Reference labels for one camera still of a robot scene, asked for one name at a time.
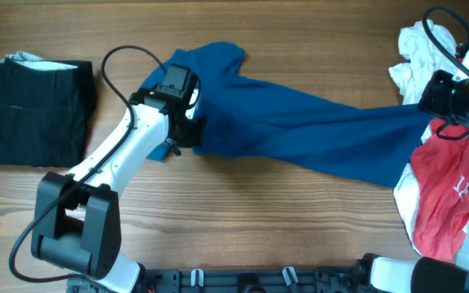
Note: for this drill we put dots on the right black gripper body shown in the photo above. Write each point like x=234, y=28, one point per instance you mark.
x=446, y=98

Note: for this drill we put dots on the folded black garment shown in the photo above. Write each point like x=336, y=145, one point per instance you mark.
x=44, y=115

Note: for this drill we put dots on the blue polo shirt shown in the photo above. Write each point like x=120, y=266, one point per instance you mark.
x=253, y=118

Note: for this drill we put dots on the red t-shirt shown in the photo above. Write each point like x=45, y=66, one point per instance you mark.
x=441, y=168

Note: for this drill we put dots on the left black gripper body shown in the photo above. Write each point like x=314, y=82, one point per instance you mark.
x=191, y=132

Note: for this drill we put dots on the white garment under black stack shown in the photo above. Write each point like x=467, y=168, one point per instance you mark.
x=34, y=62

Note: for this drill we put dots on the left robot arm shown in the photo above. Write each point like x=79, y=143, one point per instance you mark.
x=80, y=226

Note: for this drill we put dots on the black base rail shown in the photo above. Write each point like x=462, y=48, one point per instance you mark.
x=287, y=280

